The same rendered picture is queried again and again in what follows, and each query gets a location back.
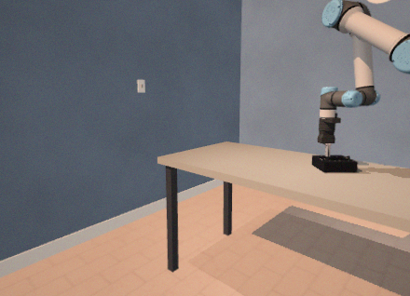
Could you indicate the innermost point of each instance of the black lighting desk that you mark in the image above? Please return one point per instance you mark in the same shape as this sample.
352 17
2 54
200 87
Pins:
336 164

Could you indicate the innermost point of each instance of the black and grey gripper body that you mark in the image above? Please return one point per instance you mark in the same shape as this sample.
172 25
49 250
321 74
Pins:
327 130

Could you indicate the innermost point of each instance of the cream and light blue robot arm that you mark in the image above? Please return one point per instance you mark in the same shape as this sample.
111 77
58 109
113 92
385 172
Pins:
366 32

